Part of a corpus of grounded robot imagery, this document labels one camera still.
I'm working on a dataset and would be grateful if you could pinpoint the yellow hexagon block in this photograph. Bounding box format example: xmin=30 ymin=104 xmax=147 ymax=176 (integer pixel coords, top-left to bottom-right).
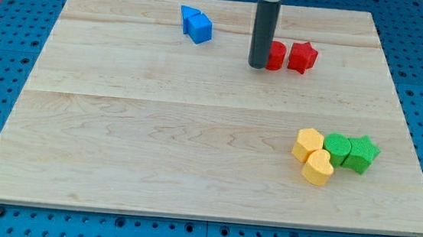
xmin=291 ymin=128 xmax=324 ymax=163

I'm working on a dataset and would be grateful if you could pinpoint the red star block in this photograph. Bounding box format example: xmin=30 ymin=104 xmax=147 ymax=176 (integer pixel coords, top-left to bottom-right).
xmin=287 ymin=42 xmax=319 ymax=74

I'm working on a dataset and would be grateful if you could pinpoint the blue triangle block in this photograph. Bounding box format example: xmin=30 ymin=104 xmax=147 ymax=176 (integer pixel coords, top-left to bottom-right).
xmin=181 ymin=5 xmax=202 ymax=34

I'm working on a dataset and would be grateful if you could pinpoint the green cylinder block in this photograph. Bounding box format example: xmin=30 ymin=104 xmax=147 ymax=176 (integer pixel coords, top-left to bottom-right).
xmin=324 ymin=133 xmax=352 ymax=167

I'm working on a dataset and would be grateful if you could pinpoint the light wooden board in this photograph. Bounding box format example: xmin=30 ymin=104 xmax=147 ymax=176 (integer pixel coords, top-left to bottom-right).
xmin=0 ymin=0 xmax=423 ymax=237

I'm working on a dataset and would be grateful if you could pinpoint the red cylinder block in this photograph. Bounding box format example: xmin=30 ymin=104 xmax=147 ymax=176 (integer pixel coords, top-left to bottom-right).
xmin=265 ymin=41 xmax=287 ymax=71

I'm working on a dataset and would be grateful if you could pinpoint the yellow heart block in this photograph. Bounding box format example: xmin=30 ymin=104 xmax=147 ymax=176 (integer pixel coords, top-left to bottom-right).
xmin=301 ymin=149 xmax=334 ymax=187

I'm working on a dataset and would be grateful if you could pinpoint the green star block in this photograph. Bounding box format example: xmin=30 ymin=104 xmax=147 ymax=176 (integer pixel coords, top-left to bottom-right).
xmin=341 ymin=135 xmax=381 ymax=174

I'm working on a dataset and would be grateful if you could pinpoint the blue cube block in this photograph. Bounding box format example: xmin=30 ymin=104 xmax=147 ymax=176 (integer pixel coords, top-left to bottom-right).
xmin=187 ymin=14 xmax=213 ymax=44

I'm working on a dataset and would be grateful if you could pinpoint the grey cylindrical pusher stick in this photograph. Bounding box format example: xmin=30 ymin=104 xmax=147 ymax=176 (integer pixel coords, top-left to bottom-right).
xmin=248 ymin=0 xmax=281 ymax=69

